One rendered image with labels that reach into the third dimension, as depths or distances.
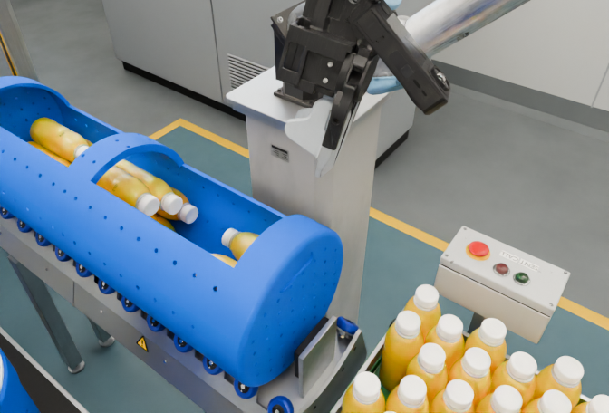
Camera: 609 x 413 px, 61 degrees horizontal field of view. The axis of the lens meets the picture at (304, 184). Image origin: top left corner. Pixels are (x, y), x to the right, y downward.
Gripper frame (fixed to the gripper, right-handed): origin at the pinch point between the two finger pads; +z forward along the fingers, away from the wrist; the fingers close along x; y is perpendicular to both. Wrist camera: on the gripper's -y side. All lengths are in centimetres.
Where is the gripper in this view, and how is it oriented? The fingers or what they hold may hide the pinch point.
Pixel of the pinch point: (327, 168)
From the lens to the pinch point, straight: 55.2
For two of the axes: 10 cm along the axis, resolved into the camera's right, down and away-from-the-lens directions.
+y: -9.2, -3.8, 1.3
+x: -2.9, 4.1, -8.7
